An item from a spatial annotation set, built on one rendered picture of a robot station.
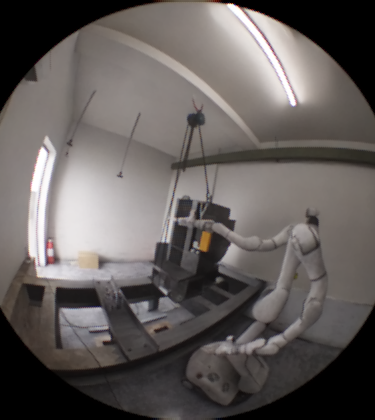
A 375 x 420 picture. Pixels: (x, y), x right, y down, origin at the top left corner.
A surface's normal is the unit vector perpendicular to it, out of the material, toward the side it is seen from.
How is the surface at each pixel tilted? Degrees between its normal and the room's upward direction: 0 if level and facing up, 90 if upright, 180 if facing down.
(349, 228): 90
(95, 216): 90
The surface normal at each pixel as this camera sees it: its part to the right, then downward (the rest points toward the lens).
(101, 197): 0.66, 0.11
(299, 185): -0.73, -0.14
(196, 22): -0.18, 0.98
